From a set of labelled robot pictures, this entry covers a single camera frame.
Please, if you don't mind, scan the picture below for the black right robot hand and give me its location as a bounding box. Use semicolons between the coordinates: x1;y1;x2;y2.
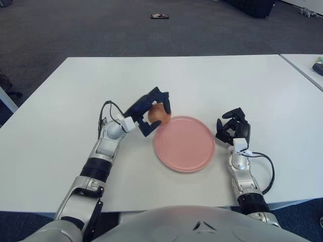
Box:
215;107;252;147

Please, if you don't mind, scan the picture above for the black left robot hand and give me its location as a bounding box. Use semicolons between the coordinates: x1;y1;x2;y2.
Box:
124;87;173;138

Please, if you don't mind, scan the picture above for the red yellow apple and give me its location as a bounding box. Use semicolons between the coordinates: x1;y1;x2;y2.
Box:
147;102;172;125

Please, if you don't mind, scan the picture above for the pink round plate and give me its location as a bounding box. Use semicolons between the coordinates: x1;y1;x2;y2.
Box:
153;115;216;173

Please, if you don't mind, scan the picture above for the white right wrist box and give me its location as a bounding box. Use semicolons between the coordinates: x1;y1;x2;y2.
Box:
232;138;249;153

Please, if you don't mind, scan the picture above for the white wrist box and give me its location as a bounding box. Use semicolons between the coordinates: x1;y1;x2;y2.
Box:
232;138;249;153
120;116;136;133

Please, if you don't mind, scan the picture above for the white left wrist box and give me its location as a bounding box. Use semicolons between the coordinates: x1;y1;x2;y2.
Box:
120;116;136;133

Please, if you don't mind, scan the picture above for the grey robot torso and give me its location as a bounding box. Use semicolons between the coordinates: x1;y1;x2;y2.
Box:
24;205;313;242

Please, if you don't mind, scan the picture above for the black furniture block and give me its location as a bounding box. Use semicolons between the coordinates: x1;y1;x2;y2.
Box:
222;0;276;19

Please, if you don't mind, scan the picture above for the white table leg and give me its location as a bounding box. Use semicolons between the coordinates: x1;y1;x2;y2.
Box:
0;85;19;113

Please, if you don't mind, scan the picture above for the dark chair base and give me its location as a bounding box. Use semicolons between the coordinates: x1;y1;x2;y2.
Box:
0;68;23;99

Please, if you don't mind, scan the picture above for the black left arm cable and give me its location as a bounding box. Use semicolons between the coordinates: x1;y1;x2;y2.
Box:
97;100;126;132

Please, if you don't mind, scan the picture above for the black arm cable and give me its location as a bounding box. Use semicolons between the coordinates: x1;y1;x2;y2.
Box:
248;150;275;195
97;100;126;132

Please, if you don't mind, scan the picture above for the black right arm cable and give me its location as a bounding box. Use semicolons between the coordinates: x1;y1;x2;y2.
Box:
248;150;275;195

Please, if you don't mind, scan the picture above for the white table frame beam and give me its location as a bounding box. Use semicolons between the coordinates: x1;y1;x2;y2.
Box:
267;196;323;211

